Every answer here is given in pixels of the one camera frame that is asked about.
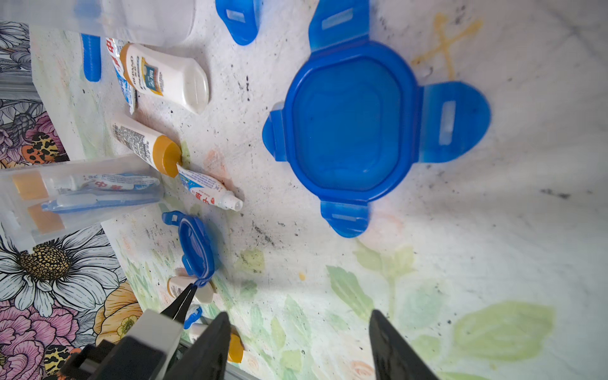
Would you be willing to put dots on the white gold tube far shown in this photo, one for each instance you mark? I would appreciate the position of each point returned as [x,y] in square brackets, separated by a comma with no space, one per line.
[177,79]

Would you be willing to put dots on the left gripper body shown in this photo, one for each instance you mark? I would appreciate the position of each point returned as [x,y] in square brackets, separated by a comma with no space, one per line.
[143,353]

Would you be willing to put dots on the blue toothbrush far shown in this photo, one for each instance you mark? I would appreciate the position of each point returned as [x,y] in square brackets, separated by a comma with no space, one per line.
[91,50]

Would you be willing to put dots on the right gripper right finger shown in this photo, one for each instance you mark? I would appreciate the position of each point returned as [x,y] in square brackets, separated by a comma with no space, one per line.
[393,357]

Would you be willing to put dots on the small toothpaste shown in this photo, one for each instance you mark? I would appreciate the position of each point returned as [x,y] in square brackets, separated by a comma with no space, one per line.
[209,190]
[114,48]

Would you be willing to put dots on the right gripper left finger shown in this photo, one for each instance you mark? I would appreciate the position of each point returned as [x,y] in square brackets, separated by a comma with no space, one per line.
[206,359]

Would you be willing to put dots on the blue lid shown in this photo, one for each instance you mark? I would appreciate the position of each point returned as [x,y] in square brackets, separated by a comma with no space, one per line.
[198,249]
[242,19]
[355,119]

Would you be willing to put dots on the clear plastic cup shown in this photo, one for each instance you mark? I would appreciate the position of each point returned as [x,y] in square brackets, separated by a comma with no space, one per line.
[158,23]
[44,202]

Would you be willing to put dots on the white gold tube upper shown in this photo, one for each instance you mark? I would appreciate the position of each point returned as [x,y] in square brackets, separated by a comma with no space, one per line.
[155,148]

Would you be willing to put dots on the small toothpaste middle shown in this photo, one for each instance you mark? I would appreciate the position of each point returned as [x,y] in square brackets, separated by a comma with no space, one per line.
[209,190]

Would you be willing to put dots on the small toothpaste far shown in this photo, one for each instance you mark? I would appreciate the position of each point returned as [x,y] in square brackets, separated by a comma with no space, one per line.
[114,48]

